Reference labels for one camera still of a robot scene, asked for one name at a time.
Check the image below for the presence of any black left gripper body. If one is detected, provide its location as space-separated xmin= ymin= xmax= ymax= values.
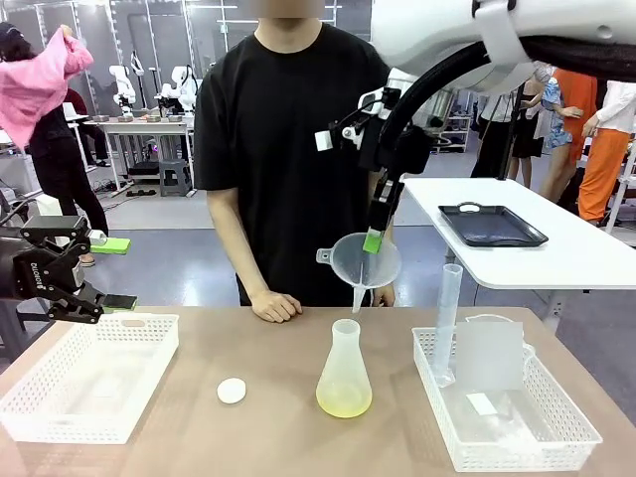
xmin=0 ymin=233 xmax=88 ymax=304

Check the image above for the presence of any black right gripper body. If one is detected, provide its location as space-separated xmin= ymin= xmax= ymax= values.
xmin=357 ymin=123 xmax=433 ymax=177

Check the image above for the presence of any translucent plastic funnel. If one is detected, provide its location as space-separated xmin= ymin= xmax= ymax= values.
xmin=316 ymin=232 xmax=402 ymax=314

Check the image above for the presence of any clear plastic graduated cylinder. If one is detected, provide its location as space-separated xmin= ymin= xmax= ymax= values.
xmin=430 ymin=262 xmax=464 ymax=389

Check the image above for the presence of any translucent plastic conical flask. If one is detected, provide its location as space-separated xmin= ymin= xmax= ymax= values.
xmin=315 ymin=318 xmax=374 ymax=418

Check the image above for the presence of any clear plastic measuring beaker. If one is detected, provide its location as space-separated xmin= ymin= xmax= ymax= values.
xmin=454 ymin=313 xmax=541 ymax=394

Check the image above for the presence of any white basket with label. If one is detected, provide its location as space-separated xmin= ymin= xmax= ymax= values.
xmin=410 ymin=325 xmax=604 ymax=473

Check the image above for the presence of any person's right forearm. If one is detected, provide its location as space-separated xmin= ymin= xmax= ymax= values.
xmin=206 ymin=187 xmax=265 ymax=300

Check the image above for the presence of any person's left hand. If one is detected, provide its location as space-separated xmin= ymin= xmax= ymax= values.
xmin=370 ymin=284 xmax=398 ymax=308

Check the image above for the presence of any person's right hand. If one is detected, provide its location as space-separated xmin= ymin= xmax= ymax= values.
xmin=249 ymin=289 xmax=304 ymax=325

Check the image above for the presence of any wooden shoe shelf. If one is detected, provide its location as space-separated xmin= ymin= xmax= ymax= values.
xmin=430 ymin=93 xmax=471 ymax=153

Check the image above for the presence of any white basket without label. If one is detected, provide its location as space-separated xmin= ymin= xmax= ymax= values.
xmin=0 ymin=312 xmax=180 ymax=445

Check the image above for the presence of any mannequin in grey shirt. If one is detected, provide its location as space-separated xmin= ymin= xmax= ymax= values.
xmin=470 ymin=91 xmax=518 ymax=180

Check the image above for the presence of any black tripod stand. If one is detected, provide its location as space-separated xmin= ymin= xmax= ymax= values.
xmin=496 ymin=81 xmax=529 ymax=181

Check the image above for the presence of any black plastic tray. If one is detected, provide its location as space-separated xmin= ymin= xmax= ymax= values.
xmin=437 ymin=202 xmax=550 ymax=248

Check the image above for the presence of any grey plastic step stool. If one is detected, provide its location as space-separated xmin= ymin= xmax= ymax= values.
xmin=158 ymin=159 xmax=193 ymax=199

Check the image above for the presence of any seated person in red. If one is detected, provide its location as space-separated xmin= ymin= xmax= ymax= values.
xmin=64 ymin=87 xmax=111 ymax=168

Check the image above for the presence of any white desk with metal trays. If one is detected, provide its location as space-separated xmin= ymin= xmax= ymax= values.
xmin=83 ymin=116 xmax=198 ymax=198

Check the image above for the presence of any person in pink hoodie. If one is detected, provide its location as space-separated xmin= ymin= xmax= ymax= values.
xmin=0 ymin=21 xmax=111 ymax=269

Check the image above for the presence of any person in black t-shirt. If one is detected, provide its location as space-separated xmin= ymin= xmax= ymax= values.
xmin=193 ymin=0 xmax=398 ymax=307

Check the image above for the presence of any mannequin in orange robe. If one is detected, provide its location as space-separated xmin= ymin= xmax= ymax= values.
xmin=552 ymin=68 xmax=598 ymax=166

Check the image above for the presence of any round white flask cap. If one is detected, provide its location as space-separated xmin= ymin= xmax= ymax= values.
xmin=217 ymin=377 xmax=247 ymax=406

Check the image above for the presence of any mannequin with orange trousers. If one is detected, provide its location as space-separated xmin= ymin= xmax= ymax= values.
xmin=577 ymin=79 xmax=636 ymax=224

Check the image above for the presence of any white rectangular label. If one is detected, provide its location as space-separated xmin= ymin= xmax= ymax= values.
xmin=466 ymin=392 xmax=498 ymax=416

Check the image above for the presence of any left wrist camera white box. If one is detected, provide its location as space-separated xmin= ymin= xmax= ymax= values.
xmin=36 ymin=193 xmax=65 ymax=218

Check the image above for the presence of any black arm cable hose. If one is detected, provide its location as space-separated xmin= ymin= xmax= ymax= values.
xmin=381 ymin=35 xmax=636 ymax=176

